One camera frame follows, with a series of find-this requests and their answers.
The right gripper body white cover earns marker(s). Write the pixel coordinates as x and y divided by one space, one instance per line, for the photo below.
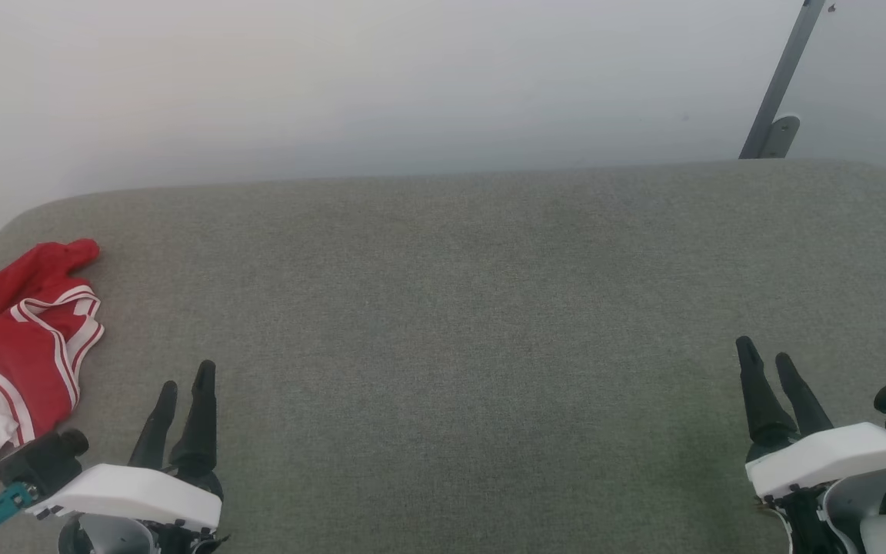
835 458

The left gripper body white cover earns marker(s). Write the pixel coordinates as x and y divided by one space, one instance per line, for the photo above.
135 496

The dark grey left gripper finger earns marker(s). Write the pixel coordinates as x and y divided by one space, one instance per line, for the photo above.
157 431
201 431

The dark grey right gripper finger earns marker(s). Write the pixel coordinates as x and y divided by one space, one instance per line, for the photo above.
762 408
806 408

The red and white shirt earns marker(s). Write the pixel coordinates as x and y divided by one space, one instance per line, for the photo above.
20 338

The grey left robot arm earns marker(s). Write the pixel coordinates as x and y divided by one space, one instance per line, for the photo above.
108 538

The grey metal pole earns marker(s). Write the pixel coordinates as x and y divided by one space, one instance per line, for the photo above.
785 73

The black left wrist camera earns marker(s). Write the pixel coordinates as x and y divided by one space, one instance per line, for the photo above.
43 462

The grey rounded pole bracket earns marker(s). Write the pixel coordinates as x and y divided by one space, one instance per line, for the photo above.
781 137

